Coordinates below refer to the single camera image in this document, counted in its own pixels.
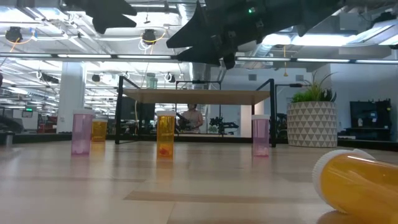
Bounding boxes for rectangular ceiling light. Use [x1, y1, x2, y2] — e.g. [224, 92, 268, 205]
[348, 18, 398, 47]
[262, 32, 361, 47]

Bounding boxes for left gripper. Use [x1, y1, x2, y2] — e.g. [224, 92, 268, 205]
[63, 0, 137, 34]

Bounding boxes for large orange pill bottle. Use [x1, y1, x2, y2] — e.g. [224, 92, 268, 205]
[312, 149, 398, 224]

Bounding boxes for black ceiling dome device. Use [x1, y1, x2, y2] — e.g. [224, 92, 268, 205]
[141, 28, 157, 46]
[4, 26, 24, 44]

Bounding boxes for black aluminium rig frame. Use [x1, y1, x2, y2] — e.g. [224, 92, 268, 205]
[0, 132, 398, 154]

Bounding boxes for yellow hanging cord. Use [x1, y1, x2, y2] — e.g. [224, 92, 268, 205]
[282, 45, 289, 78]

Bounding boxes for potted succulent patterned pot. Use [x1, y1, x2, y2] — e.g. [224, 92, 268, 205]
[286, 70, 339, 149]

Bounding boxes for short orange pill bottle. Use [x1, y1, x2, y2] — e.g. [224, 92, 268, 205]
[93, 118, 109, 144]

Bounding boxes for red tool cabinet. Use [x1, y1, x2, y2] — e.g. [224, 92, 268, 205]
[37, 114, 58, 134]

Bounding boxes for silver spiral ceiling duct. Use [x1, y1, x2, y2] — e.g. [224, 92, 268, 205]
[176, 0, 218, 82]

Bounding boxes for black track light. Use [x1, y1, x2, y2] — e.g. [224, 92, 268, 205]
[40, 72, 60, 85]

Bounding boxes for long linear ceiling light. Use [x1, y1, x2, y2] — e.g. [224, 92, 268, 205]
[0, 52, 398, 65]

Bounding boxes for white building column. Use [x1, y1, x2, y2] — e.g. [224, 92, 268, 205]
[57, 61, 87, 134]

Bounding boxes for person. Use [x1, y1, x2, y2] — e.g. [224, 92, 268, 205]
[181, 103, 205, 134]

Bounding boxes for wooden shelf black frame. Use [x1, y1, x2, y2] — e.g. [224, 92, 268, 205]
[114, 75, 277, 149]

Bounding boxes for dark cabinet with monitor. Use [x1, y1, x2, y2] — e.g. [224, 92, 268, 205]
[337, 98, 393, 142]

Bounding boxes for pink pill bottle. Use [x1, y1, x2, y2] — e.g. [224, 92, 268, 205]
[70, 109, 95, 156]
[251, 114, 271, 158]

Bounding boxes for black cable loop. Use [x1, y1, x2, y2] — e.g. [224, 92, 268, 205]
[0, 114, 24, 134]

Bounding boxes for green pill bottle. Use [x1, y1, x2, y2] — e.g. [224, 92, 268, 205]
[146, 72, 159, 90]

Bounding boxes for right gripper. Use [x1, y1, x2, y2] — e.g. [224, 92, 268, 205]
[166, 0, 299, 70]

